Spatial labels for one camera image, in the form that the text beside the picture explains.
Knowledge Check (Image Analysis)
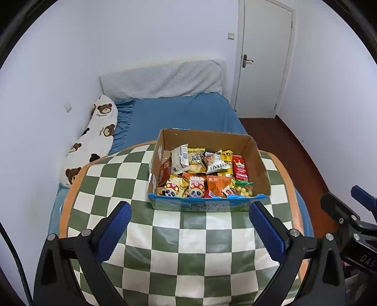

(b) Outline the bear print pillow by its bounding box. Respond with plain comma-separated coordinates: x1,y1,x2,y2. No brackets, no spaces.
60,95,119,189

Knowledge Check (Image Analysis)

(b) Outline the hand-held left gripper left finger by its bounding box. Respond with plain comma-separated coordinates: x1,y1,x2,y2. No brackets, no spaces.
33,201,132,306

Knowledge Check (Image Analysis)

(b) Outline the bag of yellow green balls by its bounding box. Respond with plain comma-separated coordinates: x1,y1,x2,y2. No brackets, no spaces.
231,180,254,198

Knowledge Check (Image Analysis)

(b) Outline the yellow biscuit packet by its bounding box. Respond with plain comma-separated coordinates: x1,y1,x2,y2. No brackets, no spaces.
188,147,207,173

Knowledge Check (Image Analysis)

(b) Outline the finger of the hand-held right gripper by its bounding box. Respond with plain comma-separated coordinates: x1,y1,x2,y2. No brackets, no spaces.
321,192,361,234
350,185,377,212

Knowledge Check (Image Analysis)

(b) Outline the white door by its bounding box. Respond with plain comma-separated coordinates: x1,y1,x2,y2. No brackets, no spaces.
231,0,296,118

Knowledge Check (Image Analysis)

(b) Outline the cardboard box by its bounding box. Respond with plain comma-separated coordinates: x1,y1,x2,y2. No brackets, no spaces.
146,128,271,212

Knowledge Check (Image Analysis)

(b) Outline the panda print snack packet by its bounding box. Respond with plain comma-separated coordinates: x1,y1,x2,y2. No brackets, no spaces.
160,174,189,197
183,173,207,198

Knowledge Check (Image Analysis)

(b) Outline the bed with blue sheet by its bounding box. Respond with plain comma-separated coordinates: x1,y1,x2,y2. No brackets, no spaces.
49,93,314,239

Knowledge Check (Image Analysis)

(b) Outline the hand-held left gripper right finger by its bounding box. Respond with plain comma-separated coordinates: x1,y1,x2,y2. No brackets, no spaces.
249,201,346,306

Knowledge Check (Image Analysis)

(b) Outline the white textured cushion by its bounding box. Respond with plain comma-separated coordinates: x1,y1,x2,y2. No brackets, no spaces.
99,59,226,101

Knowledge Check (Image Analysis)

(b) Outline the green checkered mat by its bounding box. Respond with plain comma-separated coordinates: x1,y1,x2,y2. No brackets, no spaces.
59,141,305,306

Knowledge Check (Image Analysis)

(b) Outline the white snack packet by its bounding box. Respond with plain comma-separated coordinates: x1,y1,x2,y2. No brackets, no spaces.
171,144,189,174

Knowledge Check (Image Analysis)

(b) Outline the large yellow snack packet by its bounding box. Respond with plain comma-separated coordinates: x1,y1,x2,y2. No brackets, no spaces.
221,150,234,177

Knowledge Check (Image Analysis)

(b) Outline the black cable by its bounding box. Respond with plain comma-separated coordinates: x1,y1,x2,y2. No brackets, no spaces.
0,221,33,306

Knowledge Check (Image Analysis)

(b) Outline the brown snack packet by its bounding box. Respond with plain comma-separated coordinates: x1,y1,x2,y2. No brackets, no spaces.
157,157,173,187

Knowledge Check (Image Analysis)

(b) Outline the orange snack packet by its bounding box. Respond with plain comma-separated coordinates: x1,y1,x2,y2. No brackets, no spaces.
206,175,234,198

